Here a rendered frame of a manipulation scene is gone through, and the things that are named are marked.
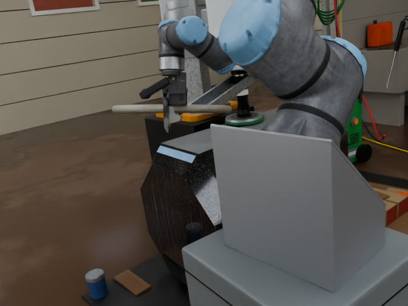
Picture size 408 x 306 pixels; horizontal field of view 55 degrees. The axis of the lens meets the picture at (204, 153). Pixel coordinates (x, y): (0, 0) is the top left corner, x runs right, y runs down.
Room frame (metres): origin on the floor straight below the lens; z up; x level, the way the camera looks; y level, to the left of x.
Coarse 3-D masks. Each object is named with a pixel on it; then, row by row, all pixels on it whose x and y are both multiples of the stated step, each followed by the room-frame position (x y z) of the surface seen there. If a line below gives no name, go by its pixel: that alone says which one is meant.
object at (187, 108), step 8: (128, 104) 1.45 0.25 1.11; (136, 104) 1.42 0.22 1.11; (144, 104) 1.41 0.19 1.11; (152, 104) 1.40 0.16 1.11; (160, 104) 1.39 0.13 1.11; (192, 104) 1.40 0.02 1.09; (200, 104) 1.42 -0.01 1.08; (120, 112) 1.48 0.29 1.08; (128, 112) 1.44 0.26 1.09; (136, 112) 1.42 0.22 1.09; (144, 112) 1.40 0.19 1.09; (152, 112) 1.39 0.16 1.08; (160, 112) 1.39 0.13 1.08; (176, 112) 1.39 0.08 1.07; (184, 112) 1.39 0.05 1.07; (192, 112) 1.40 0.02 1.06; (200, 112) 1.41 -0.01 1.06; (208, 112) 1.43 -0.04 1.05; (216, 112) 1.45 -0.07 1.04; (224, 112) 1.50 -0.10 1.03
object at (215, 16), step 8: (208, 0) 2.14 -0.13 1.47; (216, 0) 2.11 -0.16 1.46; (224, 0) 2.09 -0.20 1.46; (232, 0) 2.07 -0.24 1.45; (208, 8) 2.14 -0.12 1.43; (216, 8) 2.12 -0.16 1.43; (224, 8) 2.09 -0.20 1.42; (208, 16) 2.14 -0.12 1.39; (216, 16) 2.12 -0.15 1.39; (224, 16) 2.10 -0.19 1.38; (208, 24) 2.15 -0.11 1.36; (216, 24) 2.12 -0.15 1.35; (216, 32) 2.12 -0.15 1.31; (232, 72) 2.15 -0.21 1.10; (240, 72) 2.13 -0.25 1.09
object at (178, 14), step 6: (168, 12) 2.84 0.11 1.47; (174, 12) 2.80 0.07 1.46; (180, 12) 2.79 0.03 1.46; (186, 12) 2.79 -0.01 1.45; (192, 12) 2.80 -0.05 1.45; (198, 12) 2.81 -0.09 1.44; (204, 12) 2.81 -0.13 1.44; (168, 18) 2.83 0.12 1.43; (174, 18) 2.80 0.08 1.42; (180, 18) 2.79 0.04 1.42; (204, 18) 2.82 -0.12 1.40
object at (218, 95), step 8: (224, 80) 2.14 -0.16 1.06; (232, 80) 2.20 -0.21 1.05; (248, 80) 2.12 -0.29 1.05; (216, 88) 2.04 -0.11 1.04; (224, 88) 2.11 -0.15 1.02; (232, 88) 1.95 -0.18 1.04; (240, 88) 2.03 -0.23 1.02; (200, 96) 1.92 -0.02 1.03; (208, 96) 1.97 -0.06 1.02; (216, 96) 2.02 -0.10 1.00; (224, 96) 1.87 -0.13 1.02; (232, 96) 1.94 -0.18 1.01; (208, 104) 1.90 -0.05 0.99; (216, 104) 1.80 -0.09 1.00; (224, 104) 1.87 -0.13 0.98
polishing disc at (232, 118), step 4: (252, 112) 2.22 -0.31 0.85; (256, 112) 2.21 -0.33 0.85; (260, 112) 2.20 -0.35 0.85; (228, 116) 2.21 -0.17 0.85; (232, 116) 2.20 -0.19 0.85; (236, 116) 2.19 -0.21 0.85; (252, 116) 2.14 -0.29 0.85; (256, 116) 2.12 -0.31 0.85; (260, 116) 2.11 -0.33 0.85; (228, 120) 2.13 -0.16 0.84; (232, 120) 2.10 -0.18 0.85; (236, 120) 2.09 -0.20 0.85; (240, 120) 2.08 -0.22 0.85; (244, 120) 2.07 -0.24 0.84; (248, 120) 2.07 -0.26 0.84; (252, 120) 2.07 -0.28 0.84
